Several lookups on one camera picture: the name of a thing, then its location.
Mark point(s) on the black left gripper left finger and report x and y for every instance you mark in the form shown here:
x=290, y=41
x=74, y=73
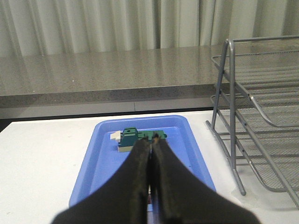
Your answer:
x=122, y=199

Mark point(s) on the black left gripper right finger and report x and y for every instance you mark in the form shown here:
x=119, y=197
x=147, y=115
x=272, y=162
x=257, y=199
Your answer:
x=179, y=197

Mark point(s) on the silver mesh tray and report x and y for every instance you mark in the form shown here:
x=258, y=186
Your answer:
x=263, y=128
x=270, y=81
x=274, y=160

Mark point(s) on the blue plastic tray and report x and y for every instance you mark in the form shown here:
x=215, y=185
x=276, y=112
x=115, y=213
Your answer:
x=102, y=157

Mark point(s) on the green terminal block module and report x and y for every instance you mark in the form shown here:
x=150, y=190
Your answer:
x=126, y=139

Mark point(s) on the grey stone counter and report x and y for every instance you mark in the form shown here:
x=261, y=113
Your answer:
x=155, y=79

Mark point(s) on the grey metal rack frame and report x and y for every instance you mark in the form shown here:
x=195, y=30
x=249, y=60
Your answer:
x=226, y=72

